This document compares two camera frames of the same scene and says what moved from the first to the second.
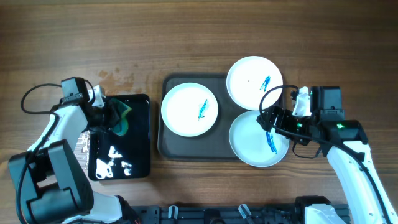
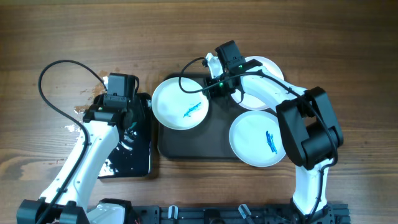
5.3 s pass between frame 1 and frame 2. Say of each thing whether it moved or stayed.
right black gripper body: moved
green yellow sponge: moved
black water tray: stayed
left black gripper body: moved
